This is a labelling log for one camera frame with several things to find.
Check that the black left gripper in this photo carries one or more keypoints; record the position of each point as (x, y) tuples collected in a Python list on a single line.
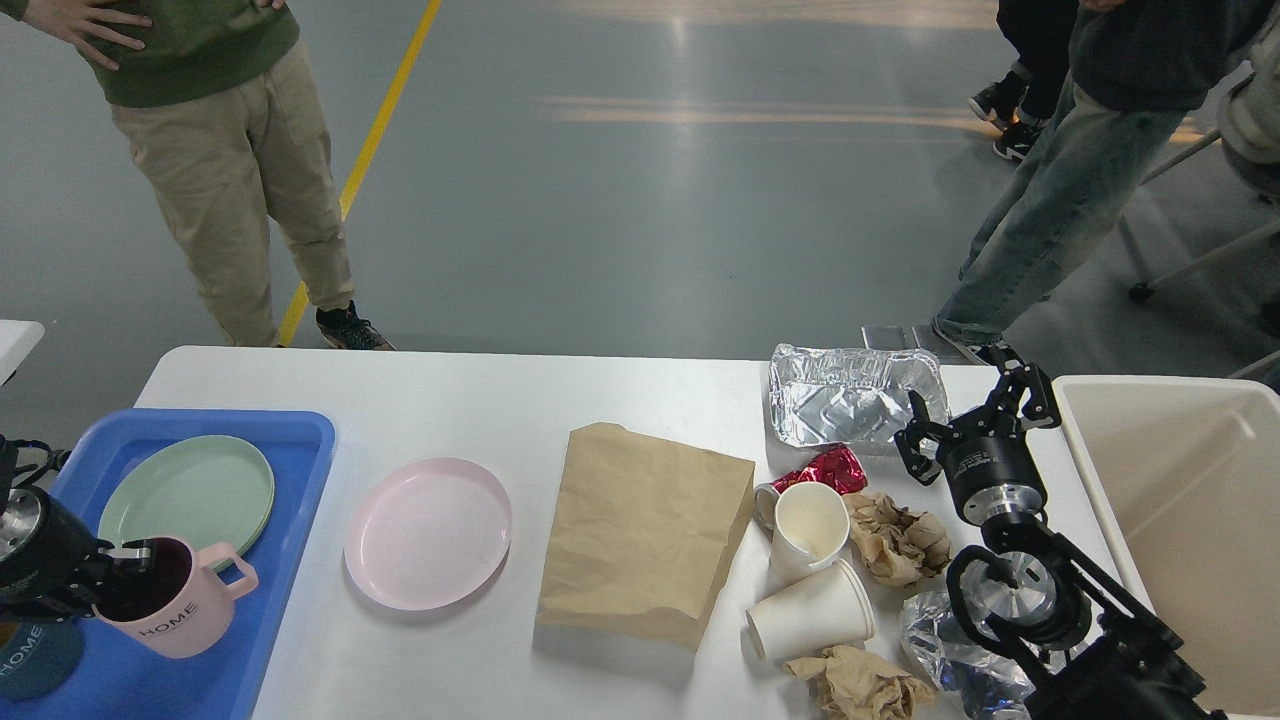
[(53, 569)]

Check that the pink plate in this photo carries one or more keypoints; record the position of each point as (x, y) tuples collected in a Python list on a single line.
[(429, 534)]

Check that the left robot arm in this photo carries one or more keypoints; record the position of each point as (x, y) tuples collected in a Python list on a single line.
[(24, 462)]

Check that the white side table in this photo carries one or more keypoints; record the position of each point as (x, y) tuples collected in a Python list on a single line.
[(18, 340)]

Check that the blue plastic tray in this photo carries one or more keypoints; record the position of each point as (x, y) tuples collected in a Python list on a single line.
[(120, 679)]

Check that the crumpled brown paper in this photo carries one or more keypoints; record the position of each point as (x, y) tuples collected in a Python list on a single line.
[(899, 547), (851, 683)]

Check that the pink mug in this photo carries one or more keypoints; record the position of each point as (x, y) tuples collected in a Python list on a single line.
[(184, 601)]

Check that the teal mug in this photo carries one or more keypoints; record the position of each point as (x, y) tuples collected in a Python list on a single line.
[(37, 658)]

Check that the crumpled brown paper upper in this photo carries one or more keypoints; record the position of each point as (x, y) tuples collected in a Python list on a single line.
[(899, 547)]

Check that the green plate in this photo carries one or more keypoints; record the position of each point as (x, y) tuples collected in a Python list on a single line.
[(204, 490)]

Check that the crumpled brown paper lower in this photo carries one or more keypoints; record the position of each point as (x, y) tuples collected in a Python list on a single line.
[(851, 683)]

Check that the beige plastic bin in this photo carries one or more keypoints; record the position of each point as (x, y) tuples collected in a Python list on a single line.
[(1185, 472)]

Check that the upright white paper cup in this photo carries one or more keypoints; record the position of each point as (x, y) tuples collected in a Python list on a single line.
[(811, 525)]

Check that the brown paper bag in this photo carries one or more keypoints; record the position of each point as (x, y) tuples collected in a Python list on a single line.
[(644, 535)]

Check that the lying white paper cup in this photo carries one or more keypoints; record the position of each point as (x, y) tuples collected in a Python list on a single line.
[(829, 607)]

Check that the aluminium foil tray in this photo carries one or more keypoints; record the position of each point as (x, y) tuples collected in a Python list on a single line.
[(858, 397)]

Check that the person in blue jeans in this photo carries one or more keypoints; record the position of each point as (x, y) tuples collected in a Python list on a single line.
[(1137, 69)]

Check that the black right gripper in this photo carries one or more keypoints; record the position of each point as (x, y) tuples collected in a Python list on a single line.
[(989, 471)]

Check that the person in green sweater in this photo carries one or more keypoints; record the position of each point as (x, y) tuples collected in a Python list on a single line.
[(218, 104)]

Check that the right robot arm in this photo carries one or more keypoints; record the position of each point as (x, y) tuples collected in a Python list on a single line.
[(1090, 648)]

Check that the person in black sneakers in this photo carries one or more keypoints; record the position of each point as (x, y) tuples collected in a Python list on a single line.
[(1022, 103)]

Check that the chair leg with caster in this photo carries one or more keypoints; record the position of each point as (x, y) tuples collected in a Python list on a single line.
[(1261, 179)]

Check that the crumpled clear plastic bag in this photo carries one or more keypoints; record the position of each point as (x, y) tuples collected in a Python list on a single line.
[(984, 685)]

